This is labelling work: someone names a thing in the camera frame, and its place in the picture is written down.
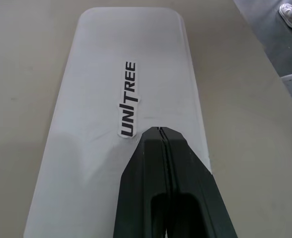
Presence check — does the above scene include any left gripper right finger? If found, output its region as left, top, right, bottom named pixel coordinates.
left=160, top=127, right=239, bottom=238

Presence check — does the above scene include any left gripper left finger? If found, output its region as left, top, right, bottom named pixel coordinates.
left=113, top=126, right=172, bottom=238

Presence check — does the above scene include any white plastic pencil case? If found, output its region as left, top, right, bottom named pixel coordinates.
left=21, top=6, right=214, bottom=238

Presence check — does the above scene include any white shoe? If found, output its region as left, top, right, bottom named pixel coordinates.
left=279, top=2, right=292, bottom=30

